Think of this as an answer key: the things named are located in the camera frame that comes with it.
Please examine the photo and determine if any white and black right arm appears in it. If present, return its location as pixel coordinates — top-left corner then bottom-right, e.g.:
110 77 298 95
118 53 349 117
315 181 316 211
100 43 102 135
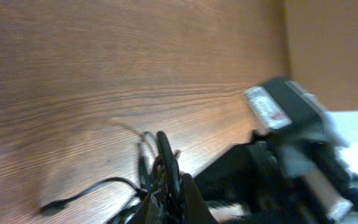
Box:
195 141 358 223

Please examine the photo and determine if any black USB cable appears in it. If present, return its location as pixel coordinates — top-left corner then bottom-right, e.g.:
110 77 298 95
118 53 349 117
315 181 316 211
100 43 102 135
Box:
37 130 183 224

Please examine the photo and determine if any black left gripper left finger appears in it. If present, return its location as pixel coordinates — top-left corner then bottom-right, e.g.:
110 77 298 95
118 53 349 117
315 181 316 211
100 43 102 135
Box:
127 156 173 224

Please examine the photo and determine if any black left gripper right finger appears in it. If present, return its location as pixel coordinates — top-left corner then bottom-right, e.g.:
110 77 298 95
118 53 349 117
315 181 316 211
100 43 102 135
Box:
181 173 218 224

